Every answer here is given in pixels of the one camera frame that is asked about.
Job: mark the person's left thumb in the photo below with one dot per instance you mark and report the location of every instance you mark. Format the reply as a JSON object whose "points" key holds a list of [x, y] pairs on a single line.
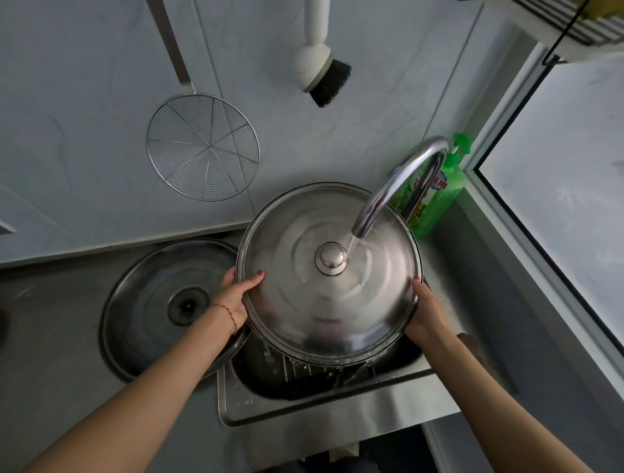
{"points": [[251, 280]]}

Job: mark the chrome curved faucet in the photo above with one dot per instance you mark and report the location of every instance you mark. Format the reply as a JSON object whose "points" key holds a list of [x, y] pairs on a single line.
{"points": [[396, 187]]}

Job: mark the large steel pot lid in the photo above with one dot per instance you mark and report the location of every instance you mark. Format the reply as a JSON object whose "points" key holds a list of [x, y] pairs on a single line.
{"points": [[329, 273]]}

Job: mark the stainless steel sink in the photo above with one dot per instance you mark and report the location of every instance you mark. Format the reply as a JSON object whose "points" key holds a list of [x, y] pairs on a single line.
{"points": [[317, 385]]}

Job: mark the person's left forearm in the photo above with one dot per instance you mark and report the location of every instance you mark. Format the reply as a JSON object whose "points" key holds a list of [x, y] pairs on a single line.
{"points": [[146, 390]]}

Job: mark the steel lid with black knob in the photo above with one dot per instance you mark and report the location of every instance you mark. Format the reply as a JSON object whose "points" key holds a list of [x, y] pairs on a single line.
{"points": [[165, 302]]}

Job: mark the person's right thumb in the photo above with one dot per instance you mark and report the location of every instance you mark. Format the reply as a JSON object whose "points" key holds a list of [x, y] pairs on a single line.
{"points": [[420, 288]]}

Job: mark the white brush with black bristles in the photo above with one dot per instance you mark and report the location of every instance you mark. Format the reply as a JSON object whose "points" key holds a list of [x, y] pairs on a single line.
{"points": [[321, 58]]}

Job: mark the person's right forearm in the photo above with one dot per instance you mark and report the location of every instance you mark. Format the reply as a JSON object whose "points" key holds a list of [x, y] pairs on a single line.
{"points": [[492, 404]]}

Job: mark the green dish soap bottle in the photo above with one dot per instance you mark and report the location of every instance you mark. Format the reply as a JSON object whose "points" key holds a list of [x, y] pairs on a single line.
{"points": [[436, 192]]}

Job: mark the person's left hand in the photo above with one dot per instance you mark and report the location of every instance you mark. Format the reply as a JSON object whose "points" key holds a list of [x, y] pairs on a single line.
{"points": [[233, 297]]}

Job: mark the window frame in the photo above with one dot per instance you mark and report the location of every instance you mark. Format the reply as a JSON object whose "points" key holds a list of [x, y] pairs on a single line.
{"points": [[536, 204]]}

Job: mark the person's right hand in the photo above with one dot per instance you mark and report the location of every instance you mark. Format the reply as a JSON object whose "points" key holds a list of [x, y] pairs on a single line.
{"points": [[426, 315]]}

